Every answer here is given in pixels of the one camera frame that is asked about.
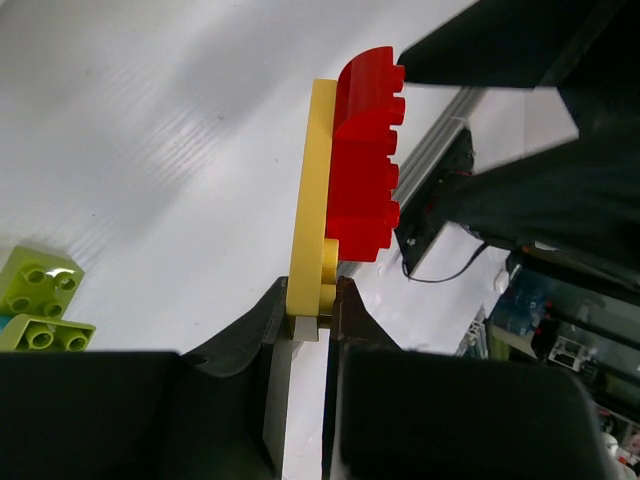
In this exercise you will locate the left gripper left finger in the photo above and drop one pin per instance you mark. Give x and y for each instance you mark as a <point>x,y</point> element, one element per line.
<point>216,412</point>

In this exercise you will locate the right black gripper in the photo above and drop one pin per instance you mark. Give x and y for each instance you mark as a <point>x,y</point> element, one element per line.
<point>580,198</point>

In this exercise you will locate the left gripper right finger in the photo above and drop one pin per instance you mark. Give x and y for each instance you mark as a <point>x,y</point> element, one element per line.
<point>392,413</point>

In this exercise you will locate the green and teal lego stack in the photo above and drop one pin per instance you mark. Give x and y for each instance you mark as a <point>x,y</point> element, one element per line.
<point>36,290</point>

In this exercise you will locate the yellow lego plate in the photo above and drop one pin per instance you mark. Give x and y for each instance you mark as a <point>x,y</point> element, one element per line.
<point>311,289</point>

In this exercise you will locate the red lego cluster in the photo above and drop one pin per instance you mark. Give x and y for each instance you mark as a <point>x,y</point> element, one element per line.
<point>361,211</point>

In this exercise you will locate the aluminium rail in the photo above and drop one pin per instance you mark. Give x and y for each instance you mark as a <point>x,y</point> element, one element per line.
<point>420,162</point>

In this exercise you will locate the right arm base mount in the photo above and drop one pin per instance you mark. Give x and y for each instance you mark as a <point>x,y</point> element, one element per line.
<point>418,227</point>

